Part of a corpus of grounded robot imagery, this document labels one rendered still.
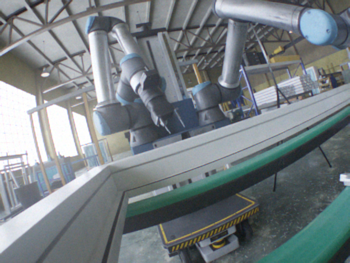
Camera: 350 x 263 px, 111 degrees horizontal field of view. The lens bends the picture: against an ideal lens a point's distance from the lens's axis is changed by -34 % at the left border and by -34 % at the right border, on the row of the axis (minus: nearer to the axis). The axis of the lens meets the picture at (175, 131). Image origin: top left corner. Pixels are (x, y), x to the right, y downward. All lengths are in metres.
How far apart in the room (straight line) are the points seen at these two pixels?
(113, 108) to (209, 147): 0.71
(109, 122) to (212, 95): 0.66
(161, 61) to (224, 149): 1.13
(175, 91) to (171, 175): 1.06
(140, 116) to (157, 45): 0.67
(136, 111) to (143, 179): 0.73
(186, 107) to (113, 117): 0.53
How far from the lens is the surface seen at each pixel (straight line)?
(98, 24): 1.15
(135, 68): 0.66
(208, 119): 1.16
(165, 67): 1.42
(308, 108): 0.59
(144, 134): 1.04
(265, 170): 0.35
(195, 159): 0.37
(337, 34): 0.51
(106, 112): 0.99
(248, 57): 5.18
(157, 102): 0.58
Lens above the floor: 0.96
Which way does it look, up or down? 1 degrees down
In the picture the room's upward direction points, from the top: 17 degrees counter-clockwise
